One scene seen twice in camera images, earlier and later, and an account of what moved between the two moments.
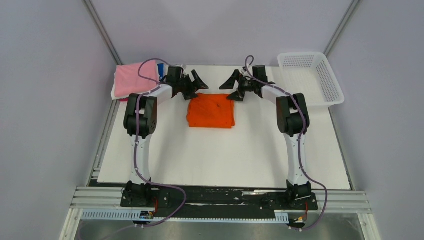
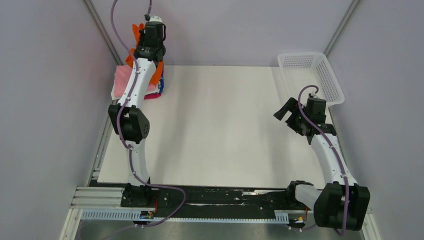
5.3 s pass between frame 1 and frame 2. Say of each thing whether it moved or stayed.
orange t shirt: moved
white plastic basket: stayed
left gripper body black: moved
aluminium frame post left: stayed
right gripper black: moved
